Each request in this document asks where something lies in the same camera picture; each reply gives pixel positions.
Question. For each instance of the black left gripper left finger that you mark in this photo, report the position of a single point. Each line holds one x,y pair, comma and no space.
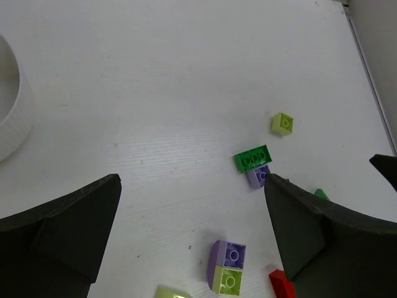
56,249

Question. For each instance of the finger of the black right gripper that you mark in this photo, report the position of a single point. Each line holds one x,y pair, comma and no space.
387,166

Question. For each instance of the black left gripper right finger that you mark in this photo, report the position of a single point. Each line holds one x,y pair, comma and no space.
328,250

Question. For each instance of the purple and lime lego stack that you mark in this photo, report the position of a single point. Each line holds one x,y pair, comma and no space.
225,268

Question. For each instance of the lime green small lego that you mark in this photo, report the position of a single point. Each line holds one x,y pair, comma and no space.
282,124

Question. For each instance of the pale lime lego brick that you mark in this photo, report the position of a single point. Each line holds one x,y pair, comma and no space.
169,292

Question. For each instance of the small green slope lego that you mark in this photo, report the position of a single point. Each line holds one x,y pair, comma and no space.
320,193

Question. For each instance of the red stepped lego brick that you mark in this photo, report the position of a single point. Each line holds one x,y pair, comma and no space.
281,286

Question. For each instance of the small lavender lego brick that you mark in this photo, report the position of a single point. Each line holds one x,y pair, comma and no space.
257,176

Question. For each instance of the green 2x4 lego brick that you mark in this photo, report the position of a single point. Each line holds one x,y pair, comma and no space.
252,159

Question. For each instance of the white round divided container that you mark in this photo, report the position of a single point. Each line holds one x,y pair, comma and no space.
16,102

